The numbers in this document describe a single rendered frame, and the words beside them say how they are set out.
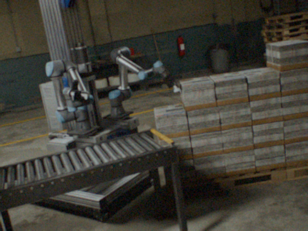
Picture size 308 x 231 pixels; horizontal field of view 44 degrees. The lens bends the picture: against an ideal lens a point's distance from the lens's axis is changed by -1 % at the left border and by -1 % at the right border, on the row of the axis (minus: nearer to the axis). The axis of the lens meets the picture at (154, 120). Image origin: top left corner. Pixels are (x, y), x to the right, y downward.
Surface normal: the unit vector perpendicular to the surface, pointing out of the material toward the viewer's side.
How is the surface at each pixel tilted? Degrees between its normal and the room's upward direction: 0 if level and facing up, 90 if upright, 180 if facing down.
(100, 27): 90
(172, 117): 90
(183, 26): 90
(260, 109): 90
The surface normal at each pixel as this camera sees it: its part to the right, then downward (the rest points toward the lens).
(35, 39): 0.34, 0.19
